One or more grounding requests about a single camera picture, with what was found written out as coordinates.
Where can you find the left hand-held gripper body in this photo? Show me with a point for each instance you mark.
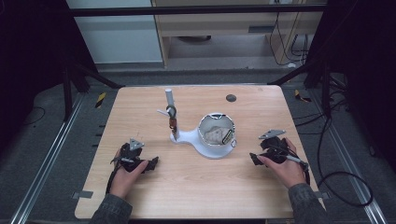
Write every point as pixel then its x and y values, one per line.
pixel 130 155

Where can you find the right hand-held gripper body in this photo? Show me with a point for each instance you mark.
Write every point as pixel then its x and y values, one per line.
pixel 274 149

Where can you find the white key holder stand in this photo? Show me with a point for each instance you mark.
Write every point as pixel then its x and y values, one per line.
pixel 199 144

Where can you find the person's left hand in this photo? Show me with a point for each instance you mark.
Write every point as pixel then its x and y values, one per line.
pixel 124 180

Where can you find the person's right hand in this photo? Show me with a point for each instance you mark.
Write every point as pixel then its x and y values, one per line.
pixel 288 172

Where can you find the dark bar with pale stripe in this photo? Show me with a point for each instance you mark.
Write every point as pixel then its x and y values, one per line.
pixel 228 137

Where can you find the crumpled grey paper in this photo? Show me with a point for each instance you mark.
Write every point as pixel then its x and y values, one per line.
pixel 214 135

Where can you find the yellow black striped tape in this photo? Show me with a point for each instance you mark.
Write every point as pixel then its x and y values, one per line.
pixel 101 99
pixel 300 96

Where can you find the grey round table grommet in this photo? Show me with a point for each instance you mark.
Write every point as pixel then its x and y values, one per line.
pixel 231 98

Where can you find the black metal stand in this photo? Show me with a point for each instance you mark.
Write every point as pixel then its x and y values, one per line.
pixel 325 90
pixel 67 90

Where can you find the white cabinet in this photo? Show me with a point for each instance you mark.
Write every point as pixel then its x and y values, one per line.
pixel 118 37

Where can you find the dark curtain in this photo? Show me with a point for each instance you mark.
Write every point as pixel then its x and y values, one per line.
pixel 28 56
pixel 367 62

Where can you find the light wooden shelf unit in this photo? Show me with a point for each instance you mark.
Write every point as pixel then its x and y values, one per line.
pixel 218 25

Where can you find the grey table bracket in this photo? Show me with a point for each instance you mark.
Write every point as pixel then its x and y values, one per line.
pixel 82 194
pixel 323 195

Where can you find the aluminium floor rail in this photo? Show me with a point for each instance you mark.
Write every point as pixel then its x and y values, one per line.
pixel 46 161
pixel 351 168

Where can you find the black horizontal frame bar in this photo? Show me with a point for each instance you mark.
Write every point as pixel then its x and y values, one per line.
pixel 186 10

